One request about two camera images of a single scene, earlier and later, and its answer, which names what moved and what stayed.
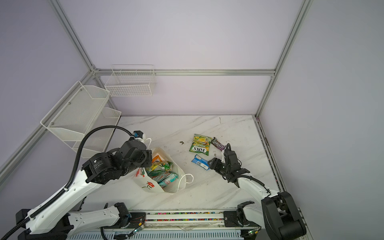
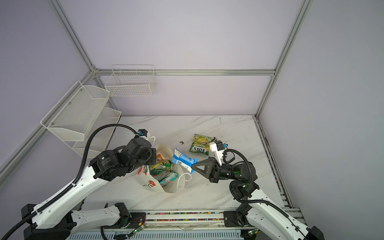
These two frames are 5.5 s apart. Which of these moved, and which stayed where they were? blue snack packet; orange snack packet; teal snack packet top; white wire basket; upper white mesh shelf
Moved: blue snack packet
Stayed: white wire basket; upper white mesh shelf; teal snack packet top; orange snack packet
